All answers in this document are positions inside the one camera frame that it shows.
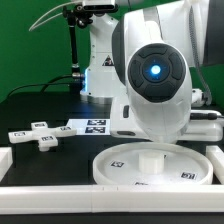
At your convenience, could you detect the white cross-shaped table base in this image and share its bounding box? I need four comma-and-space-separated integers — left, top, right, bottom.
8, 122, 77, 152

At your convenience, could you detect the white cable pair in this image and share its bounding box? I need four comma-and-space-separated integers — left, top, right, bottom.
28, 0, 84, 32

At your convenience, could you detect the white fence block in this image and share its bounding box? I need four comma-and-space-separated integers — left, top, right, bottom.
206, 145, 224, 185
0, 147, 13, 182

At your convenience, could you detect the white right fence block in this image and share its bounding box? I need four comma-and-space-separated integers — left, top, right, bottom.
206, 145, 224, 185

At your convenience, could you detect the white left fence block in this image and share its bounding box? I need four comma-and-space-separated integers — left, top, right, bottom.
0, 147, 13, 182

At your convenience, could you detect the white round table top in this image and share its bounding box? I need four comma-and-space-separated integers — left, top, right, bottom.
93, 142, 213, 185

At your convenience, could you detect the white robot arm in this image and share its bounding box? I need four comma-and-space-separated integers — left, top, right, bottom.
81, 0, 224, 143

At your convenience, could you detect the white front fence bar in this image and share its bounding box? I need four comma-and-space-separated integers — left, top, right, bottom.
0, 185, 224, 214

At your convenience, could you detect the black cable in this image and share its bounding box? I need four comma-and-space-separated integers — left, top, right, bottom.
6, 73, 85, 98

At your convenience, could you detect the white marker tag sheet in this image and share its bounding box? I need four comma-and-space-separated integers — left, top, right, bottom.
67, 119, 110, 136

